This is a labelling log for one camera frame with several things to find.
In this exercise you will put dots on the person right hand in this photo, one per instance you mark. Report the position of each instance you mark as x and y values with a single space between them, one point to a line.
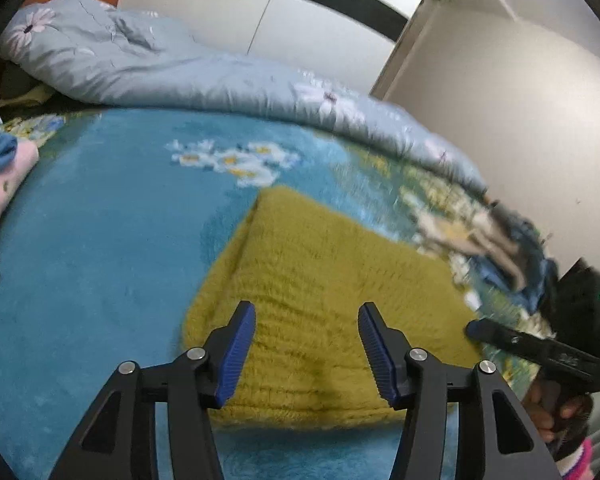
551 424

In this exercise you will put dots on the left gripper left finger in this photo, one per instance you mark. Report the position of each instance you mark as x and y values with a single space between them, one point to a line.
116 437

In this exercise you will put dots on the beige fuzzy sweater yellow letters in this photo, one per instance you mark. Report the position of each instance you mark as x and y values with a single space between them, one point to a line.
482 236

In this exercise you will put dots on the floral teal plush blanket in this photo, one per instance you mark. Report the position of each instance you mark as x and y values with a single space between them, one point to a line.
110 236

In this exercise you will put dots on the dark pillow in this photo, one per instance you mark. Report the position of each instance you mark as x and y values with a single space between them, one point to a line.
19 89

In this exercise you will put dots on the grey blue denim garment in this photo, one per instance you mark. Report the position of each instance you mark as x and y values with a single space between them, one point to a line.
541 270

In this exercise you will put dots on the light blue floral quilt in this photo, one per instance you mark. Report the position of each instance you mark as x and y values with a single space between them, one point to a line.
95 53

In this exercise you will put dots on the white wardrobe black stripe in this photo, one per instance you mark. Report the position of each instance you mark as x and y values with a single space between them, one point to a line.
347 41

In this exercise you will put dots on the olive green knit sweater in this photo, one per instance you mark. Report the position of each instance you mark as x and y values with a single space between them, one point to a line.
307 269

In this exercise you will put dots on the wooden door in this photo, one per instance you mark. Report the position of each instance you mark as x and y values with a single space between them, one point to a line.
398 71

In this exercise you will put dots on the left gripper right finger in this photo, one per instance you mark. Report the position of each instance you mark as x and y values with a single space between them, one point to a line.
496 437

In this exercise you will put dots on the pink sleeve right forearm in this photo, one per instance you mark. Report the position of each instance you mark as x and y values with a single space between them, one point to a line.
577 465

